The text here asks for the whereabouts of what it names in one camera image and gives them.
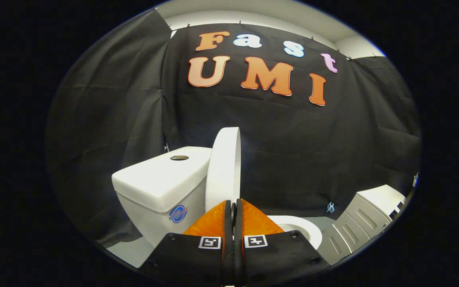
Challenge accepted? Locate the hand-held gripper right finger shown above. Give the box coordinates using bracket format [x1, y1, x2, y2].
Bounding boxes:
[235, 198, 330, 285]

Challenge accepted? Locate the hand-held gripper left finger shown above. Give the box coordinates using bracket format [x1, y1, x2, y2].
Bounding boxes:
[140, 199, 234, 285]

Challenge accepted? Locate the white toilet lid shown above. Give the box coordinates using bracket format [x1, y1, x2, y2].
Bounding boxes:
[205, 127, 241, 214]

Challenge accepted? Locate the white toilet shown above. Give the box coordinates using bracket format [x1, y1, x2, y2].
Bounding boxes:
[112, 146, 323, 251]

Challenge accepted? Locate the black backdrop cloth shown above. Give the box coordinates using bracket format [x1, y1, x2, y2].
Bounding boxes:
[46, 9, 422, 248]

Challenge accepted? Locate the white cabinet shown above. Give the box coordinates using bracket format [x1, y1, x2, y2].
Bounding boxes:
[317, 185, 406, 264]

